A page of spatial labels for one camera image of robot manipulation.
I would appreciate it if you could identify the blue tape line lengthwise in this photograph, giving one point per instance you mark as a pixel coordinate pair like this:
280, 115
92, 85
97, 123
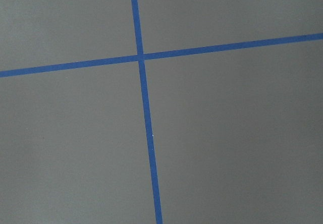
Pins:
146, 111

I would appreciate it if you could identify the blue tape line crosswise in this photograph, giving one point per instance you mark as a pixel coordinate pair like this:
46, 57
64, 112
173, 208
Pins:
161, 55

